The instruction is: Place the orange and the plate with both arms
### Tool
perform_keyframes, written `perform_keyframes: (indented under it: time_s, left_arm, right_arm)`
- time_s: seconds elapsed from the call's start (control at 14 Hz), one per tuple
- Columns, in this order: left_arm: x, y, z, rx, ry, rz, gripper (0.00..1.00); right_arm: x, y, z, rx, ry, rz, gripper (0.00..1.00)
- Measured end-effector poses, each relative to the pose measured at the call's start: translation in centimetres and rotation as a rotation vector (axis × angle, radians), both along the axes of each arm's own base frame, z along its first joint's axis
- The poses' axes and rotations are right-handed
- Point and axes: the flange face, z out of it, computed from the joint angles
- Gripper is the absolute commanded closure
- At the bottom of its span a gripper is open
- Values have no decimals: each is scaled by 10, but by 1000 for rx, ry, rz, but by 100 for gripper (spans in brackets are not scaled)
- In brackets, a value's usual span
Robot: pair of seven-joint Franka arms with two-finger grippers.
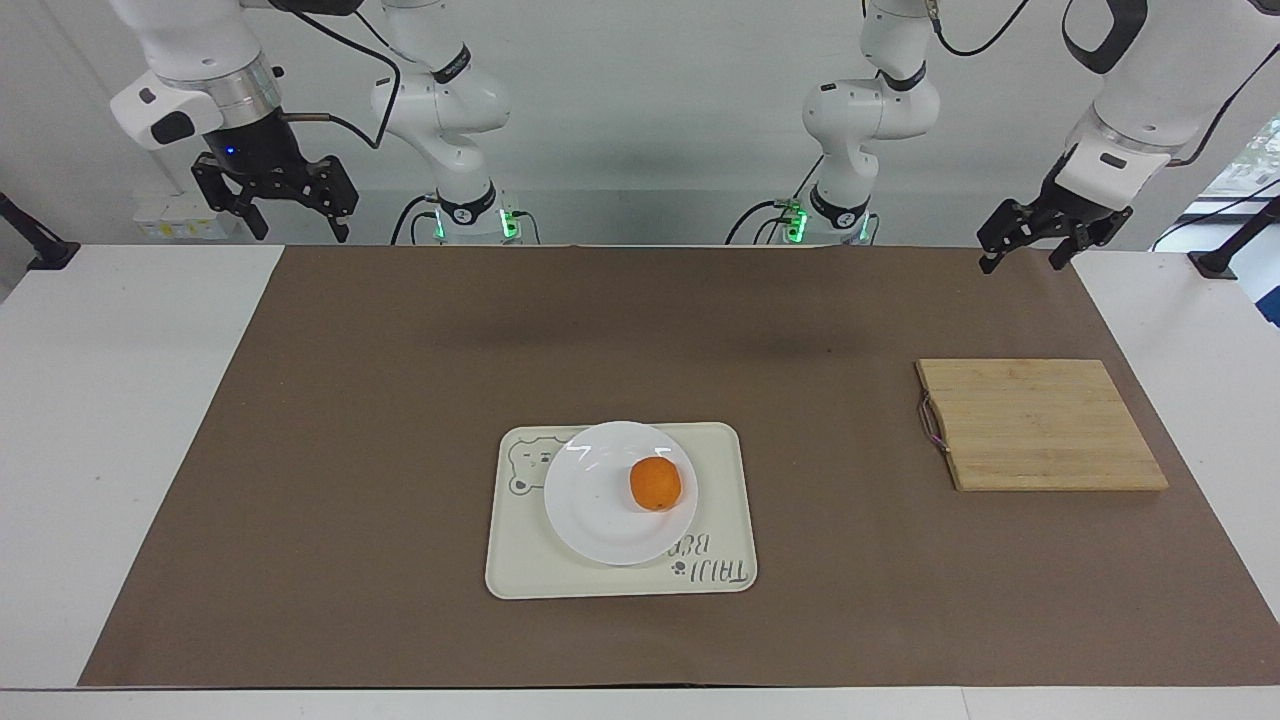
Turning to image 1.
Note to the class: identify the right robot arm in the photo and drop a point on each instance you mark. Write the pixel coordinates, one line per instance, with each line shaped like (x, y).
(440, 100)

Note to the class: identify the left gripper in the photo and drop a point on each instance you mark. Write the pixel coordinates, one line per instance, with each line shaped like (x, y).
(1085, 220)

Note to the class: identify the white round plate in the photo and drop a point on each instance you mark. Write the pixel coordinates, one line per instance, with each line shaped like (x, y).
(590, 500)

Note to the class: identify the black stand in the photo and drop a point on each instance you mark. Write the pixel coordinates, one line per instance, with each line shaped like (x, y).
(1225, 255)
(40, 245)

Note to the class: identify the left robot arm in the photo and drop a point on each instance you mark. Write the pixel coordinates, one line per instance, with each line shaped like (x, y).
(870, 110)

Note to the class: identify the white box with yellow labels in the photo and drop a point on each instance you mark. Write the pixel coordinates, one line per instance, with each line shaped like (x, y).
(180, 218)

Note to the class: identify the cream tray with bear print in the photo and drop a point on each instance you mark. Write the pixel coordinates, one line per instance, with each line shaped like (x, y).
(720, 480)

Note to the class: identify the orange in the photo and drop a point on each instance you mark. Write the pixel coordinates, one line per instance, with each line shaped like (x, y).
(655, 484)

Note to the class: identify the cutting board hanging loop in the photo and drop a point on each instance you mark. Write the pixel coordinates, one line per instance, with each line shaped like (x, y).
(927, 425)

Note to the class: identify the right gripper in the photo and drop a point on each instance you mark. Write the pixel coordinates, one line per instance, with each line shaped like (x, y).
(255, 145)

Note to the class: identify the wooden cutting board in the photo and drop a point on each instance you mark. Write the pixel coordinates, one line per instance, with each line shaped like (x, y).
(1040, 425)

